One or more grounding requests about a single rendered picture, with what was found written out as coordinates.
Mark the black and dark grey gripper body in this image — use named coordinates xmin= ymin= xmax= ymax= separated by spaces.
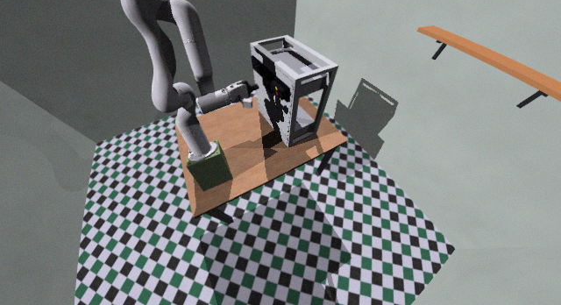
xmin=226 ymin=81 xmax=248 ymax=103

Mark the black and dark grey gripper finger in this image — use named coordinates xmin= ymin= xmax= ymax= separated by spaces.
xmin=240 ymin=81 xmax=259 ymax=89
xmin=248 ymin=88 xmax=259 ymax=98

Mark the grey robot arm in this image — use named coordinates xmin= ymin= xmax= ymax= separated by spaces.
xmin=121 ymin=0 xmax=231 ymax=161

